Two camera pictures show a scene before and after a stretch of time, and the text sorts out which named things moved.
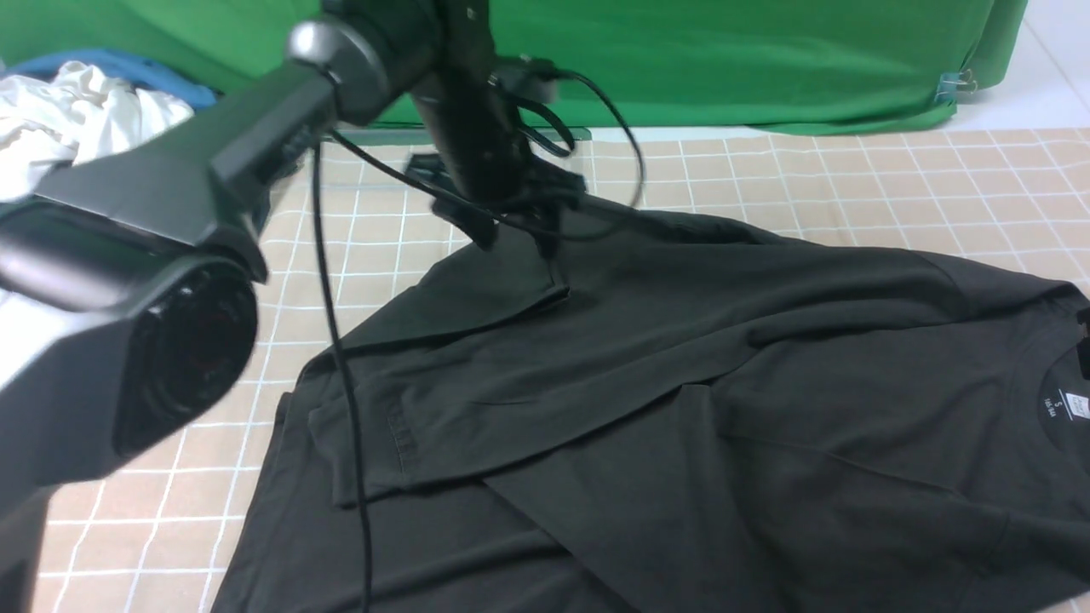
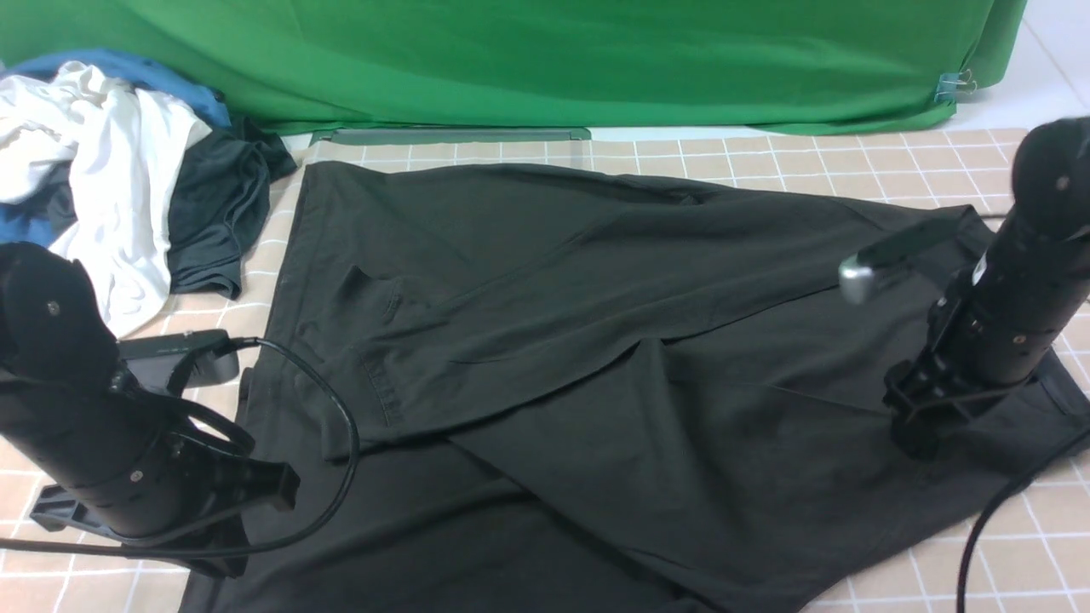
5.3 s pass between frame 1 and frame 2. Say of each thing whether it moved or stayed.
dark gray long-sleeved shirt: stayed
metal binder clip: stayed
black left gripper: moved
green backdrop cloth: stayed
